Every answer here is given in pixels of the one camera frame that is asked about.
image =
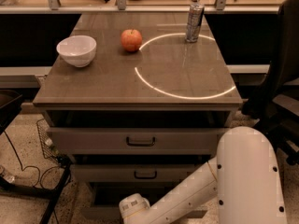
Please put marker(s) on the black wire basket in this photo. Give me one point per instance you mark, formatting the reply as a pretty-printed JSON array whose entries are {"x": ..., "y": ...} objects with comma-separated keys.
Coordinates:
[{"x": 49, "y": 150}]

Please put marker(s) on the black office chair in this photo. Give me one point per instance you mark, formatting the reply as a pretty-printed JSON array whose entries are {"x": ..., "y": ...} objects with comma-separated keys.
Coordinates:
[{"x": 274, "y": 103}]

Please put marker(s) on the grey top drawer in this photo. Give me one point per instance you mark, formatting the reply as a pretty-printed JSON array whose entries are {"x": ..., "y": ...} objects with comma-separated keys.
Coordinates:
[{"x": 136, "y": 141}]

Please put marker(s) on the red apple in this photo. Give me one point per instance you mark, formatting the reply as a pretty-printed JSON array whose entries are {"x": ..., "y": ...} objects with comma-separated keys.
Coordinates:
[{"x": 131, "y": 40}]

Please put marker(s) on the white ceramic bowl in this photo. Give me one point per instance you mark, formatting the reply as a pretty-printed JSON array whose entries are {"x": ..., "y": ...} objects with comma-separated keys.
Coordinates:
[{"x": 77, "y": 50}]

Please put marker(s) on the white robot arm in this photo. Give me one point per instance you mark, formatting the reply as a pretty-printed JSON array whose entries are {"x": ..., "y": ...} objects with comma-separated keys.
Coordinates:
[{"x": 243, "y": 176}]

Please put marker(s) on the grey middle drawer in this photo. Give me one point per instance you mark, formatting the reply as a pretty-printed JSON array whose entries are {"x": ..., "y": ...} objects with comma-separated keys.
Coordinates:
[{"x": 131, "y": 172}]

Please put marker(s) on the grey drawer cabinet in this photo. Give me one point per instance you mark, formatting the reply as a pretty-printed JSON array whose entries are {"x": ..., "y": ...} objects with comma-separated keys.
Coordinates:
[{"x": 167, "y": 83}]

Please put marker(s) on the silver drink can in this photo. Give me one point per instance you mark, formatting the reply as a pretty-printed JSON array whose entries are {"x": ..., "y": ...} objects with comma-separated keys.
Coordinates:
[{"x": 194, "y": 22}]

